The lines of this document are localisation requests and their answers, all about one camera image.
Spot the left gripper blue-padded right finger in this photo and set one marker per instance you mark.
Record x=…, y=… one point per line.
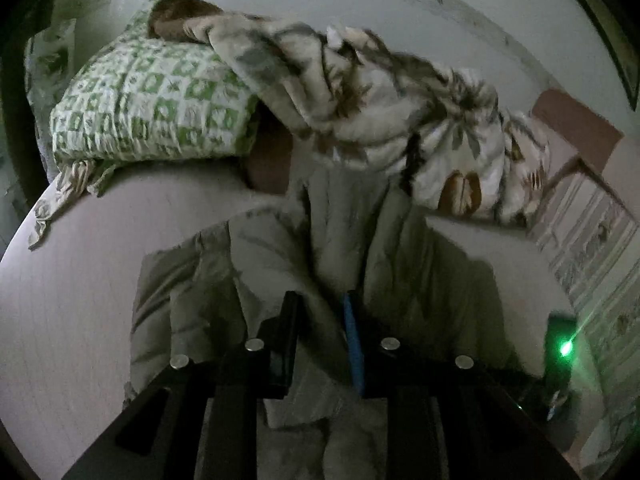
x=384, y=369

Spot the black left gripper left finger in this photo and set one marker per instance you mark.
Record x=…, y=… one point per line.
x=259, y=369

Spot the olive grey puffer jacket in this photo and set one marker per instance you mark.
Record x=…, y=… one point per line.
x=340, y=239

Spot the striped patterned cushion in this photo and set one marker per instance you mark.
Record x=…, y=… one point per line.
x=591, y=243

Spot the brown wooden headboard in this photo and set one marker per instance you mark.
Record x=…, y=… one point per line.
x=581, y=136

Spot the pale pink bed sheet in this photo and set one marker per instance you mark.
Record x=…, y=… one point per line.
x=66, y=306

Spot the leaf print blanket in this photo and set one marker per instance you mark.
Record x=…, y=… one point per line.
x=441, y=132

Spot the green white checkered pillow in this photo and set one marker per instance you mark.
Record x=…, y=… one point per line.
x=145, y=98

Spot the leaf print pillow behind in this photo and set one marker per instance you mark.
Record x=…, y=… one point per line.
x=49, y=67

